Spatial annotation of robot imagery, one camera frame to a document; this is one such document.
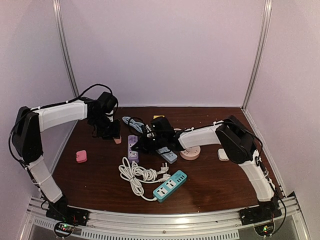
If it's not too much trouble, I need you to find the pink plug adapter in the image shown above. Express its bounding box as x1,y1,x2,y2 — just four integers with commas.
75,150,88,164

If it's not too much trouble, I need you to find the purple power strip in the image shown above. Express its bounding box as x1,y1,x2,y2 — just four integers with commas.
127,134,140,163

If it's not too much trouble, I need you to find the yellow cube socket adapter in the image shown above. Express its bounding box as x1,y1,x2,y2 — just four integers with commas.
153,115,165,119

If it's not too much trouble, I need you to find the teal USB power strip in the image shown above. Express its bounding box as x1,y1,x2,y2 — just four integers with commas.
152,170,188,203

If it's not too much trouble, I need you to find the small pink adapter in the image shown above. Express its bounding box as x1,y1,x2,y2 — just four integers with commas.
113,136,122,145

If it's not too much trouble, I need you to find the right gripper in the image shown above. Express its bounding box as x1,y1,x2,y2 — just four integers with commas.
132,133,167,155

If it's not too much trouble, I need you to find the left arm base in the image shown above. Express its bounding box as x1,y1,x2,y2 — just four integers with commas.
45,198,89,227

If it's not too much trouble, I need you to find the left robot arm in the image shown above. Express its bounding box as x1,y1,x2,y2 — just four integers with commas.
8,92,121,204

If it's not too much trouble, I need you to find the pink round power strip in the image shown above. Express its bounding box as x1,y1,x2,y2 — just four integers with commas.
179,146,201,161

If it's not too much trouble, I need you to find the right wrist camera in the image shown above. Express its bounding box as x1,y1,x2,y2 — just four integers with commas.
147,116,175,138

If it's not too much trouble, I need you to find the white cable with plug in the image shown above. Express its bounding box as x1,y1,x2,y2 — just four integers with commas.
117,156,159,202

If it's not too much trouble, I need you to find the grey-blue power strip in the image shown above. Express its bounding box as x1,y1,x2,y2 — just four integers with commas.
156,147,178,164

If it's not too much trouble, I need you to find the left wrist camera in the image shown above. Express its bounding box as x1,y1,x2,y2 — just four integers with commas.
97,91,119,122

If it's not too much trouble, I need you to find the aluminium front rail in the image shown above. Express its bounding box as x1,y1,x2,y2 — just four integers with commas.
17,196,311,240

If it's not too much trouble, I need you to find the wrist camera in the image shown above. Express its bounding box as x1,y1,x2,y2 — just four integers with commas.
97,91,119,122
147,116,175,138

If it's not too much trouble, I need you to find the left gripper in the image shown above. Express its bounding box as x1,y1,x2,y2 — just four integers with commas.
89,113,120,140

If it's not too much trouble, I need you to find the white plug adapter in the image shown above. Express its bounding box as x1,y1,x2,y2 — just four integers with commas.
217,148,229,162

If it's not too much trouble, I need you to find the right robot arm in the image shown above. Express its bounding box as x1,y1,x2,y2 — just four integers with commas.
133,115,279,221

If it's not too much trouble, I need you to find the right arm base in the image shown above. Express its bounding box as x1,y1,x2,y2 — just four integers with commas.
239,203,282,226

